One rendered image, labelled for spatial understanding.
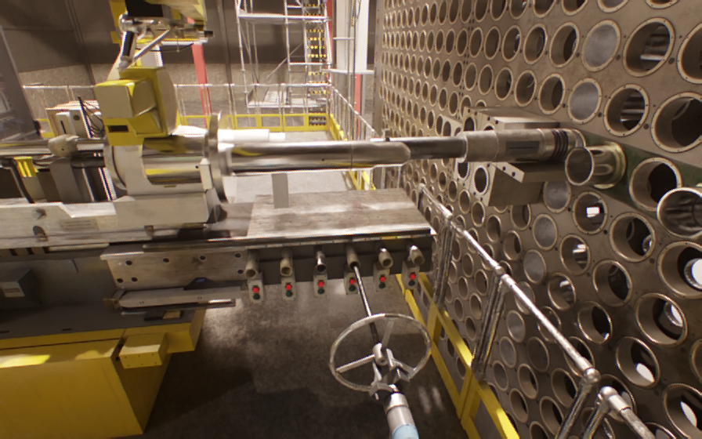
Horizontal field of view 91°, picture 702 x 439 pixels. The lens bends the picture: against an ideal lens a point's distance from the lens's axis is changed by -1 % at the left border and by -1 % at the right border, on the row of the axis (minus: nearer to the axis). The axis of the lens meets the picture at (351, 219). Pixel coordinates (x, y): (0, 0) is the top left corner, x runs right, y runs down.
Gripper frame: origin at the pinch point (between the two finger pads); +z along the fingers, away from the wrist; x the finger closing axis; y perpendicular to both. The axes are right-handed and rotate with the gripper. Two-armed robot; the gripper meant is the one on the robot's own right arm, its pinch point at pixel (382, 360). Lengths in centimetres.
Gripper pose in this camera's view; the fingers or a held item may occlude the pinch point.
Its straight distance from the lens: 137.3
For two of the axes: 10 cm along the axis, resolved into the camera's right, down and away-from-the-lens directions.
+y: 7.5, 5.3, 4.1
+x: 6.5, -7.2, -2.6
